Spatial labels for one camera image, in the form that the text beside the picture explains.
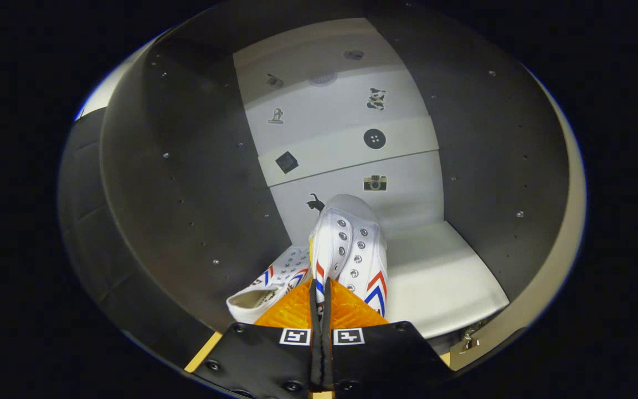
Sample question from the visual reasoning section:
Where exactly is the white striped canvas shoe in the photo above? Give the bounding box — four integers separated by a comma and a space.
226, 247, 313, 325
309, 194, 389, 319

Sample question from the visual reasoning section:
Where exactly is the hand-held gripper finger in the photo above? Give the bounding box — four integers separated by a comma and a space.
192, 277, 323, 399
323, 277, 455, 399

